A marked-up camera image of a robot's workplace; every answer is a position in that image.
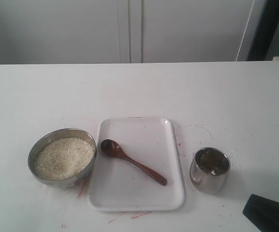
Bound brown wooden spoon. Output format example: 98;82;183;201
101;139;167;186

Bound steel bowl of rice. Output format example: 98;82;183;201
28;128;97;188

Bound small steel cup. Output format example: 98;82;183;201
190;147;231;195

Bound white rectangular tray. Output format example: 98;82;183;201
88;117;185;212

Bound white cabinet doors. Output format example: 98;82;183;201
0;0;256;64

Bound dark vertical post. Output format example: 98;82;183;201
247;0;279;61

